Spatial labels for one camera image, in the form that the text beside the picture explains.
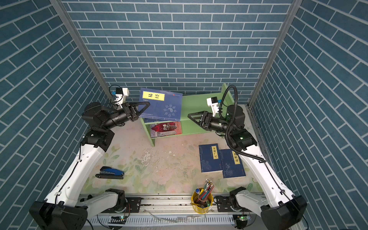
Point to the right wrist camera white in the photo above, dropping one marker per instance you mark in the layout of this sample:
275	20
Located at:
214	105

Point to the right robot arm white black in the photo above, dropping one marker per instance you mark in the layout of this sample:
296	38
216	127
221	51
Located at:
280	209

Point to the aluminium corner post right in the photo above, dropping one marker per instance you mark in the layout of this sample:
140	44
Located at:
275	49

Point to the yellow pen cup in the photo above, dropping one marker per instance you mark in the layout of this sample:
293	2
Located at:
201	201

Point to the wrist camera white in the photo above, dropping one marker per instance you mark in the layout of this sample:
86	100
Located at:
121	94
214	105

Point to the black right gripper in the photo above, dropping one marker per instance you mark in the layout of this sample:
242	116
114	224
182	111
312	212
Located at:
206	123

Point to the red pink Hamlet book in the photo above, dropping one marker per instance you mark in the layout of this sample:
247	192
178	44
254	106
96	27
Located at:
165	129

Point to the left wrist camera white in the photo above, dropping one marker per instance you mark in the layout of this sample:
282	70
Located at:
121	94

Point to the blue book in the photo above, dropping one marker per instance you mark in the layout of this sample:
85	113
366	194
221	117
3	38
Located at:
210	159
232	164
151	120
164	105

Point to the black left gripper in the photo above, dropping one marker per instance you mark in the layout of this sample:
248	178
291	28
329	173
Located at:
131	113

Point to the blue stapler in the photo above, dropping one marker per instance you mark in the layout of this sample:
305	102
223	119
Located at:
110	173

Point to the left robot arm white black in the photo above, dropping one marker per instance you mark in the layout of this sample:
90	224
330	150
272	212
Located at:
62	209

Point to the aluminium corner post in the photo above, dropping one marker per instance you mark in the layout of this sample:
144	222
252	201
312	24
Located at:
275	49
67	21

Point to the aluminium corner post left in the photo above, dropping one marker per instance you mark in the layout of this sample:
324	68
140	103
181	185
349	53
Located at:
67	21

